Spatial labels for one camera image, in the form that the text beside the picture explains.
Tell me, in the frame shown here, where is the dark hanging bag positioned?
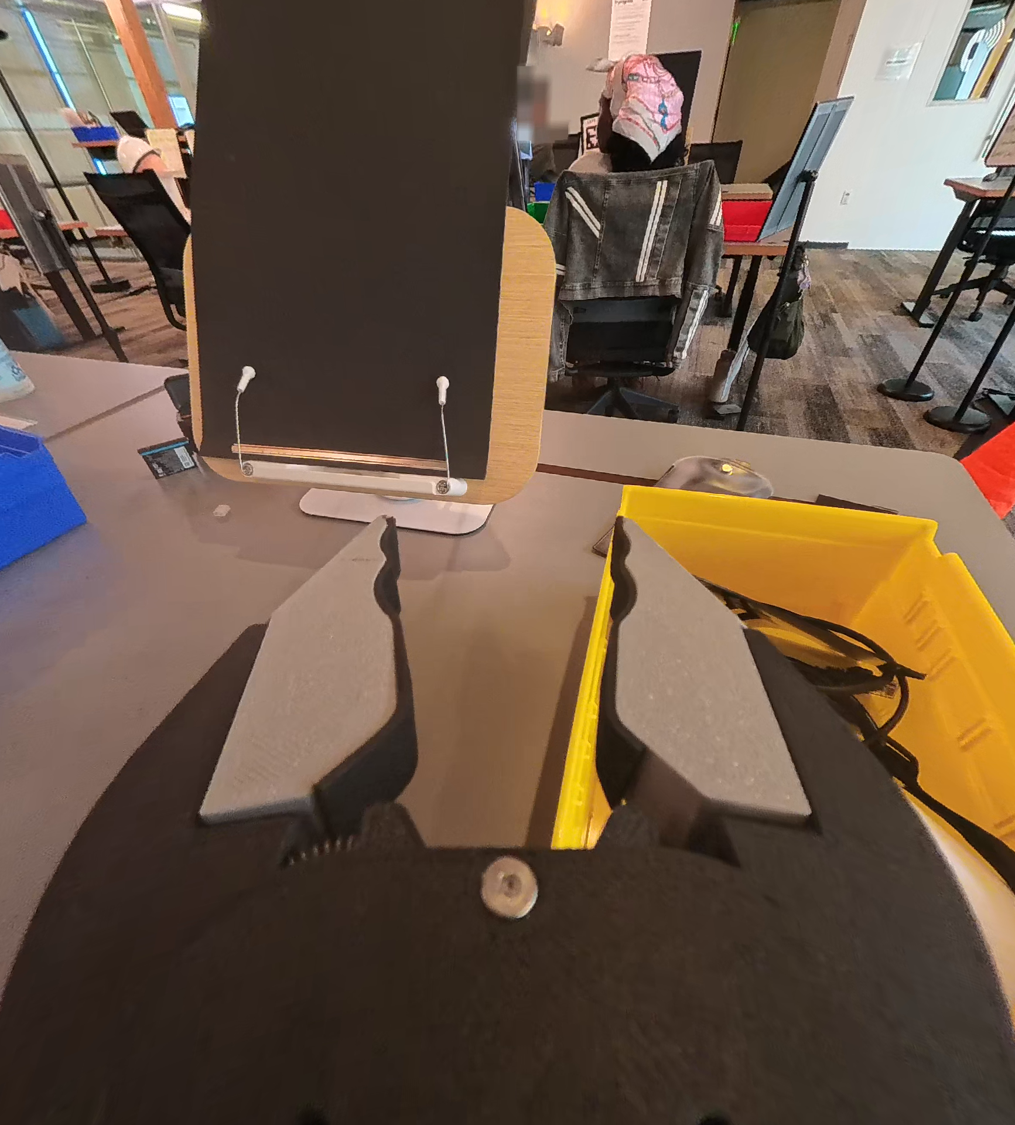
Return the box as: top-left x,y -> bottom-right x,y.
746,248 -> 814,363

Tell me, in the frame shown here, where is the yellow plastic bin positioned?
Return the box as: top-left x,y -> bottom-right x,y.
551,485 -> 1015,1100

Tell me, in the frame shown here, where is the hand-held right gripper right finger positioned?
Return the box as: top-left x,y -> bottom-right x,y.
595,516 -> 814,840

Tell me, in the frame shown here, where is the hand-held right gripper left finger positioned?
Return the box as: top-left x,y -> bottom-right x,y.
198,516 -> 421,840

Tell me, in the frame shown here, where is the black sign stand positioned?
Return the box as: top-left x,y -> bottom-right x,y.
0,151 -> 132,363
736,95 -> 857,434

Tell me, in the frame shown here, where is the black office chair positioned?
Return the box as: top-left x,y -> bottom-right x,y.
84,169 -> 194,332
946,200 -> 1015,323
560,297 -> 686,423

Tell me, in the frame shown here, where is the black book stand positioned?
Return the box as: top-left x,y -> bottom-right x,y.
184,0 -> 558,506

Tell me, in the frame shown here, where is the grey pouch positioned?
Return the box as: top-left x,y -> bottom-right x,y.
652,455 -> 774,500

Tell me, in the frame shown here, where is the small black battery pack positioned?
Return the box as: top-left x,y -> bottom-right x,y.
138,438 -> 203,481

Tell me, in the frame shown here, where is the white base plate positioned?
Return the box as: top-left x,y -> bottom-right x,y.
299,487 -> 495,536

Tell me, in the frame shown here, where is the red plastic bin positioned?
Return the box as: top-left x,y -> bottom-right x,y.
722,199 -> 774,244

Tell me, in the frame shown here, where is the white bottle with black cap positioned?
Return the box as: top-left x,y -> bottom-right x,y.
911,786 -> 1015,1034

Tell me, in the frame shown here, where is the black strap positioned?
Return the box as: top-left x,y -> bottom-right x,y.
850,694 -> 1015,959

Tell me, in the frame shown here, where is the grey denim jacket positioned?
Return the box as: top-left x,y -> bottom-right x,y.
545,161 -> 728,372

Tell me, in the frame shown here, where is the black cable bundle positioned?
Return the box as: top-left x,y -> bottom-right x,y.
705,580 -> 927,704

